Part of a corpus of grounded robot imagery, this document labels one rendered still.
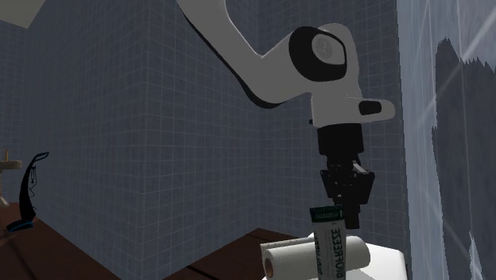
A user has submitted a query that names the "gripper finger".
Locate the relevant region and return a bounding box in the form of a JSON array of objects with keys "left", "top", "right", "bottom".
[
  {"left": 320, "top": 168, "right": 343, "bottom": 208},
  {"left": 342, "top": 161, "right": 377, "bottom": 231}
]

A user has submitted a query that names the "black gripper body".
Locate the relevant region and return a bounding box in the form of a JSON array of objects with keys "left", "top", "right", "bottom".
[{"left": 316, "top": 122, "right": 366, "bottom": 173}]

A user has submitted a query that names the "white tube with green cap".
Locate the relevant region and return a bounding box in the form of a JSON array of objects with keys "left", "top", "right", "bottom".
[{"left": 309, "top": 204, "right": 348, "bottom": 280}]

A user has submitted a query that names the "white paper towel roll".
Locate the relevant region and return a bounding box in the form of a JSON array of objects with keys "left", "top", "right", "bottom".
[{"left": 259, "top": 235, "right": 371, "bottom": 280}]

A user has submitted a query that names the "grey shower curtain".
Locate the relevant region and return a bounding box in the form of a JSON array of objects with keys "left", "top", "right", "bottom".
[{"left": 396, "top": 0, "right": 496, "bottom": 280}]

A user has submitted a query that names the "black curved stand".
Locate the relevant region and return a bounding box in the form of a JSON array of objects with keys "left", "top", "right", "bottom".
[{"left": 5, "top": 151, "right": 51, "bottom": 233}]

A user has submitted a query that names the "beige pedestal stand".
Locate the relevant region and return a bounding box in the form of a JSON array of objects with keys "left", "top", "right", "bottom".
[{"left": 0, "top": 148, "right": 23, "bottom": 208}]

